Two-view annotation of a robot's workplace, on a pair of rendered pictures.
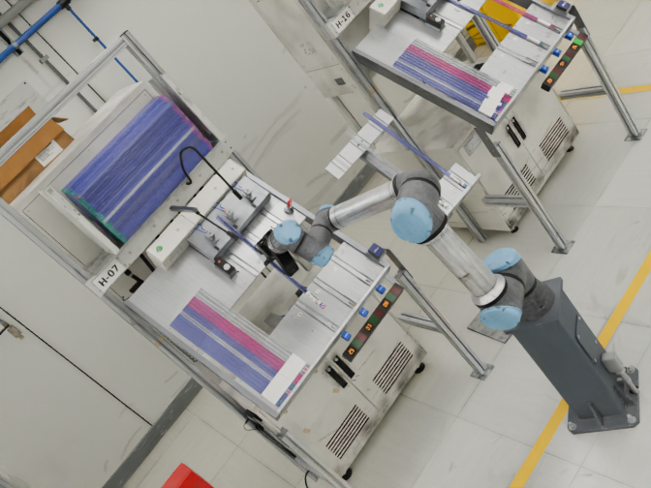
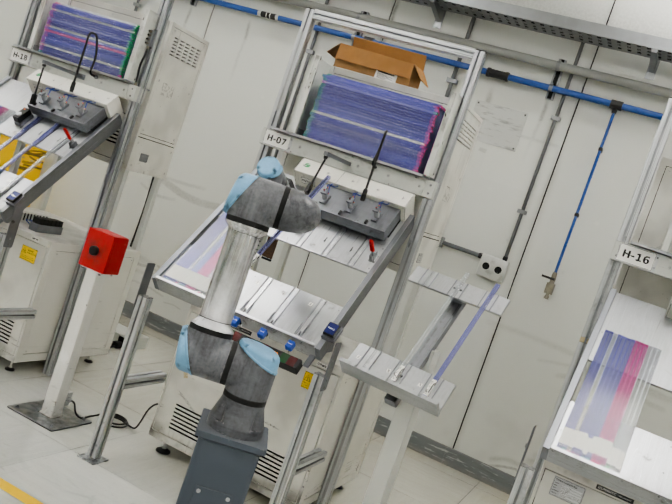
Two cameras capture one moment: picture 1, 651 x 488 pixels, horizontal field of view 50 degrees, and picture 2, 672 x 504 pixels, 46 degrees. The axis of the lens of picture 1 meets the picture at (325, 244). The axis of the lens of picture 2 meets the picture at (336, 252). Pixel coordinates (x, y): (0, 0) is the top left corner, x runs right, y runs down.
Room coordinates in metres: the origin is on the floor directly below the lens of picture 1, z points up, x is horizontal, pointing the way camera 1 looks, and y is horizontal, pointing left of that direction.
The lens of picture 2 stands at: (0.32, -1.81, 1.22)
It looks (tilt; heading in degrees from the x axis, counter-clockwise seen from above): 4 degrees down; 43
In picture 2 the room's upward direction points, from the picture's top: 19 degrees clockwise
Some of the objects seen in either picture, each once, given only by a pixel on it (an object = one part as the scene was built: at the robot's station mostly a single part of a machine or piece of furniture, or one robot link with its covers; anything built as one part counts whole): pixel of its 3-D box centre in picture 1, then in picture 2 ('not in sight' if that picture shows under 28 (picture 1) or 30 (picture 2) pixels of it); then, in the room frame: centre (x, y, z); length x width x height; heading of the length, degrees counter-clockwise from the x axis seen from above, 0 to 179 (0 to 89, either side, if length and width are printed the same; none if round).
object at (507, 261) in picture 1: (507, 272); (251, 368); (1.74, -0.36, 0.72); 0.13 x 0.12 x 0.14; 137
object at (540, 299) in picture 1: (524, 294); (240, 410); (1.75, -0.37, 0.60); 0.15 x 0.15 x 0.10
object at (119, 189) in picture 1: (139, 167); (374, 123); (2.61, 0.33, 1.52); 0.51 x 0.13 x 0.27; 111
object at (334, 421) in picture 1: (311, 366); (276, 401); (2.71, 0.42, 0.31); 0.70 x 0.65 x 0.62; 111
